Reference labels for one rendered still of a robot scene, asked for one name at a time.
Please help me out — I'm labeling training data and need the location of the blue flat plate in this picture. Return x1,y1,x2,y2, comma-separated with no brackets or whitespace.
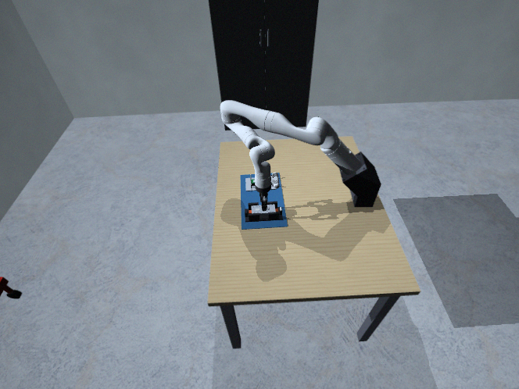
241,173,288,230

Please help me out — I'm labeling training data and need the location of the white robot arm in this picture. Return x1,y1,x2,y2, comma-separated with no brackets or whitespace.
220,101,362,188

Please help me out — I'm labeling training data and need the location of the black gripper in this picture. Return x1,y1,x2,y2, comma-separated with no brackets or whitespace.
255,185,271,211

